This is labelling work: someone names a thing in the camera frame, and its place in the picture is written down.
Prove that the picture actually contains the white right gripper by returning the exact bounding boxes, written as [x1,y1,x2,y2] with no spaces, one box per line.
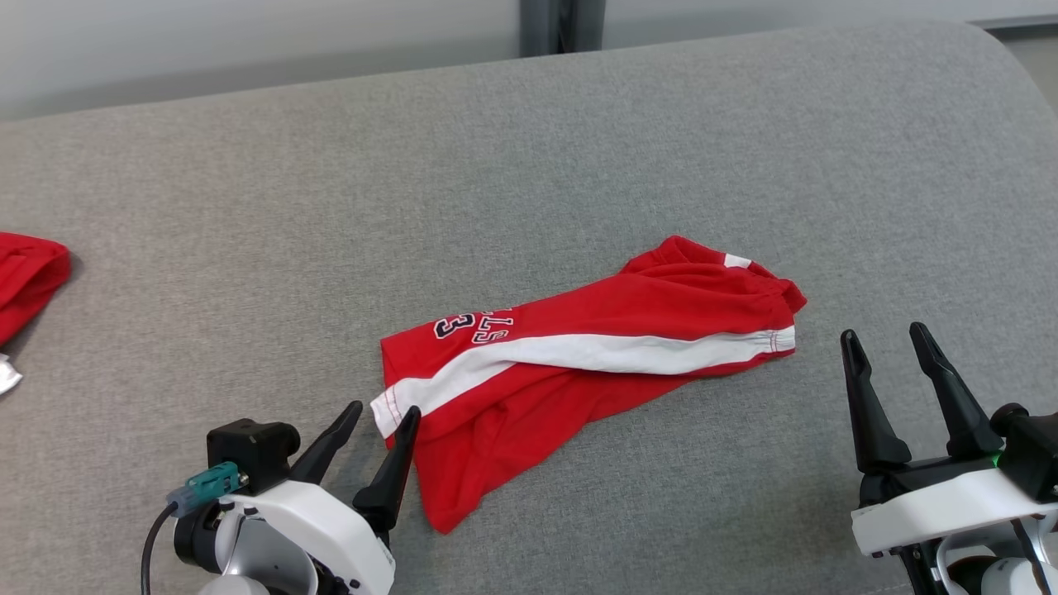
[840,321,1058,556]

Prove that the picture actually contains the thin black cable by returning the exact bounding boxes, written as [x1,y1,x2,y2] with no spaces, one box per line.
[141,500,179,595]

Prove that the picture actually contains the teal cable connector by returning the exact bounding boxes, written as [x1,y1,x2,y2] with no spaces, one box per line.
[167,461,250,518]

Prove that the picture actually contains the grey metal partition post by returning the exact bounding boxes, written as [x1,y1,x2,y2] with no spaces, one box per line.
[519,0,607,58]

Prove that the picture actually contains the red and white jersey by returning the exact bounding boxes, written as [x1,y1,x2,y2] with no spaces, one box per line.
[0,231,72,396]

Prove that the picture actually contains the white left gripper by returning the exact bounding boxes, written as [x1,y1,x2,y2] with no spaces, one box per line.
[174,401,422,595]

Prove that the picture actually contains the red shorts with white stripe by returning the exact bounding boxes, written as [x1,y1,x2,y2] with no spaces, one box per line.
[369,235,808,535]

